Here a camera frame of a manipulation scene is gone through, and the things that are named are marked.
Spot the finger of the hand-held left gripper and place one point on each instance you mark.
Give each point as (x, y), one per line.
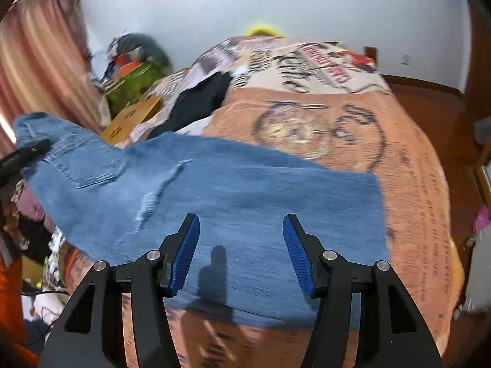
(23, 153)

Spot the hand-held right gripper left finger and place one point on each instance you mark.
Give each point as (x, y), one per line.
(186, 253)

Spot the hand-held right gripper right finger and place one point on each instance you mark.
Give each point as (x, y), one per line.
(297, 253)

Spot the blue denim pants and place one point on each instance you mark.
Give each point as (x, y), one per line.
(249, 184)

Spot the pile of clothes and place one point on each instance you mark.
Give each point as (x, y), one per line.
(30, 222)

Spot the pink curtain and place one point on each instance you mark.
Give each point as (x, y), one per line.
(42, 46)

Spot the cardboard box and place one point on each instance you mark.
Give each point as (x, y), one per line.
(130, 119)

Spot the green bag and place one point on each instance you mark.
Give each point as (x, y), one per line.
(130, 88)

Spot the orange box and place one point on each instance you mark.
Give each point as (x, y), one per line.
(126, 67)

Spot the printed blanket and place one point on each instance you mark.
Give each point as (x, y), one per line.
(383, 138)

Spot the black garment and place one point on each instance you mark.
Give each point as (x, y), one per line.
(195, 99)

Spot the dark green bundle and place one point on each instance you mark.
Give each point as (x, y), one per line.
(145, 46)

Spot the white bag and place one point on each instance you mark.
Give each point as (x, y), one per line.
(479, 272)

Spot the pink item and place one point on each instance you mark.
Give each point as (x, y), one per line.
(483, 220)

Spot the yellow object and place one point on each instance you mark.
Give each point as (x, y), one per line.
(262, 30)

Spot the wooden bed post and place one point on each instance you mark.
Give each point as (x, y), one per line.
(371, 59)

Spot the white wall socket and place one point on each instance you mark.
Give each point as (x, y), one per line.
(405, 59)

